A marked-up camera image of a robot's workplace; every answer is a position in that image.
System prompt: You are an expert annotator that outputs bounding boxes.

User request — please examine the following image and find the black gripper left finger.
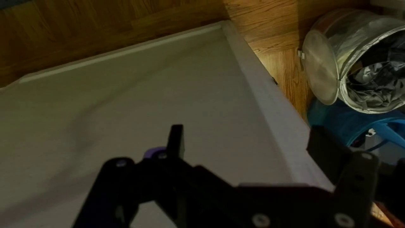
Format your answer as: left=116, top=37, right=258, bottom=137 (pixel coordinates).
left=73, top=124, right=200, bottom=228

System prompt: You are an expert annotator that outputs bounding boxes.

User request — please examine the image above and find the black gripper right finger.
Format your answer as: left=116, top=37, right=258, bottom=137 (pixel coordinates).
left=306, top=126, right=381, bottom=228

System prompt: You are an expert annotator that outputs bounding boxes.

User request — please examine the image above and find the blue plastic container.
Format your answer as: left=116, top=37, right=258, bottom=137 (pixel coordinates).
left=306, top=100, right=405, bottom=150

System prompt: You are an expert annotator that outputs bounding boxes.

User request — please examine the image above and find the black trash bag liner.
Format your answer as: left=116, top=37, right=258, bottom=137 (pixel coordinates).
left=344, top=31, right=405, bottom=112

